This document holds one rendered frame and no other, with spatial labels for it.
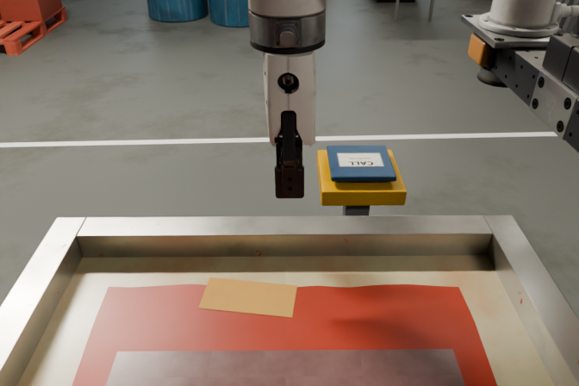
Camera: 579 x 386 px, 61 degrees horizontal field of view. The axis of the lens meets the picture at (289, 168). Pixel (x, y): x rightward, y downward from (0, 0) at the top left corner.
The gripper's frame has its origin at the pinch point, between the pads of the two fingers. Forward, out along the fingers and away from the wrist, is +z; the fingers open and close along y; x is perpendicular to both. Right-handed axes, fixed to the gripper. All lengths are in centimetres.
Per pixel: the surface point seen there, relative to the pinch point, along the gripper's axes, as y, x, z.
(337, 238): -1.9, -5.7, 8.9
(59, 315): -11.2, 25.3, 11.5
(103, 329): -13.1, 19.9, 11.6
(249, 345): -15.2, 4.3, 11.8
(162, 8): 449, 124, 90
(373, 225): -0.1, -10.4, 8.4
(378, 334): -14.0, -9.1, 11.9
